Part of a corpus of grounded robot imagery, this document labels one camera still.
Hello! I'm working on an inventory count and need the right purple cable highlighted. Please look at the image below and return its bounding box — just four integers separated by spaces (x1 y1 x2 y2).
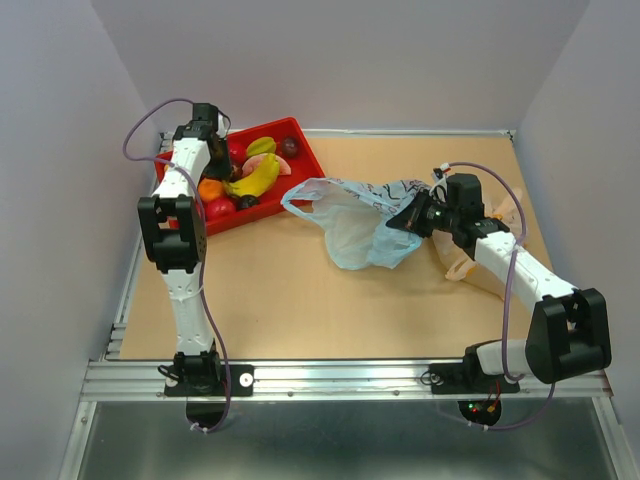
439 160 557 431

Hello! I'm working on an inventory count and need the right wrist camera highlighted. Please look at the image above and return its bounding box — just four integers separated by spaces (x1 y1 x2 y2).
430 163 451 201

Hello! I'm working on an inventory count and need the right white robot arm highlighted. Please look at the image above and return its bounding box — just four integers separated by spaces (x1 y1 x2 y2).
387 173 612 390

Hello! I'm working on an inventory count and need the yellow green starfruit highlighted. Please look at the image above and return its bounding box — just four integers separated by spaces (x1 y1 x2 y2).
246 136 278 158

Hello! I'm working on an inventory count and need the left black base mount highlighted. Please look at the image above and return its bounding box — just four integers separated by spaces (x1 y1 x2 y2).
157 364 255 398

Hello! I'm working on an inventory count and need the aluminium front rail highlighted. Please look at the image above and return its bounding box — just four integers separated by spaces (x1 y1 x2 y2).
79 355 614 401

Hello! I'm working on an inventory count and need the red apple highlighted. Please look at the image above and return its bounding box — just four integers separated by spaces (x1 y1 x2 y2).
205 197 236 222

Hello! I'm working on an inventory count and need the orange mango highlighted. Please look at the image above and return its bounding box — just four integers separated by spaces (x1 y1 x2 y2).
198 178 225 203

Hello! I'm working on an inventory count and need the yellow banana bunch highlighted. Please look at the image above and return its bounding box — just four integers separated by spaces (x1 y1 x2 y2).
222 153 280 198

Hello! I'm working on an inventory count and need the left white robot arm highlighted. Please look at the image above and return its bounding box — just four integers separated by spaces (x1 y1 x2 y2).
137 102 231 396

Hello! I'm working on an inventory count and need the dark purple plum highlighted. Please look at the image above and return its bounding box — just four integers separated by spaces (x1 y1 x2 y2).
279 136 300 159

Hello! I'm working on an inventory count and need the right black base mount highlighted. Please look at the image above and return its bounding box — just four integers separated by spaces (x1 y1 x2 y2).
419 362 520 395

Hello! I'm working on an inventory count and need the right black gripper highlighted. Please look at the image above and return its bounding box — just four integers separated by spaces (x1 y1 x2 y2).
385 188 459 238

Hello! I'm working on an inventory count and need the black mangosteen bottom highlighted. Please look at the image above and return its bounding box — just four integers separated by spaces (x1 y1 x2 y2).
235 195 260 211

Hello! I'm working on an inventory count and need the orange plastic bag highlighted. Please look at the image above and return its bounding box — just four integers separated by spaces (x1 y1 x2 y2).
431 187 523 300

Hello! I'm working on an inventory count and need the pink grapefruit slice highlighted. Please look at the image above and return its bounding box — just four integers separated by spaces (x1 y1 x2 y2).
242 153 292 177

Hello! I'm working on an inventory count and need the red plastic tray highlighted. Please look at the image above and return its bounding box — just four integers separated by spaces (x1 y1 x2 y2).
153 116 327 236

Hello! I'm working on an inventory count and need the light blue plastic bag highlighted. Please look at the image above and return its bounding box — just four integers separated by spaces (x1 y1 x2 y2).
281 177 429 270

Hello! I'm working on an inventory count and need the red fruit upper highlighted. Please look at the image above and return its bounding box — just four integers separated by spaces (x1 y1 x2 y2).
228 142 247 164

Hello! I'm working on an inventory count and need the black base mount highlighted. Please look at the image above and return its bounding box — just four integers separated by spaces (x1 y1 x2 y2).
157 364 255 398
419 362 520 395

